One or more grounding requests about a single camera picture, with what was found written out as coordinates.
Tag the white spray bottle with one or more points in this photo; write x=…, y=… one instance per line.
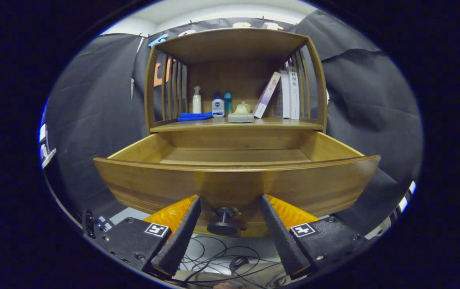
x=197, y=104

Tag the white spine book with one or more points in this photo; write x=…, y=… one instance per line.
x=294, y=96

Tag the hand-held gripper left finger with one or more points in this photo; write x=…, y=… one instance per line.
x=181, y=237

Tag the white bottle with blue cap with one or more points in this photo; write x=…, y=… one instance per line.
x=217, y=107

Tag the patterned cover book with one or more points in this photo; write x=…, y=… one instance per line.
x=284, y=96

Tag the small dark oval device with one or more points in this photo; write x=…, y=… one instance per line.
x=238, y=263

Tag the wooden cabinet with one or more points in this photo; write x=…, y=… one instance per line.
x=234, y=80

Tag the black control box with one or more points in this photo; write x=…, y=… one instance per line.
x=97, y=224

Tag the blue folded cloth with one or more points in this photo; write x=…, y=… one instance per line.
x=194, y=116

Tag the purple book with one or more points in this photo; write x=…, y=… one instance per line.
x=266, y=96

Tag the beige lidded tea cup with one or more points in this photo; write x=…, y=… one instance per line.
x=242, y=108

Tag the wooden drawer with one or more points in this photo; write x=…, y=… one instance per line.
x=238, y=184

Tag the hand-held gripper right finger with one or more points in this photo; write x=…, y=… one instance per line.
x=282, y=237

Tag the black drawer knob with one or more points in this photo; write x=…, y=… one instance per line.
x=222, y=222

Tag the pale grey-green sponge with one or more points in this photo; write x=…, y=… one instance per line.
x=240, y=118

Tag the wooden countertop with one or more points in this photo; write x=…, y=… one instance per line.
x=278, y=123

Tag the teal blue bottle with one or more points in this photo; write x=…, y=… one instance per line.
x=227, y=102

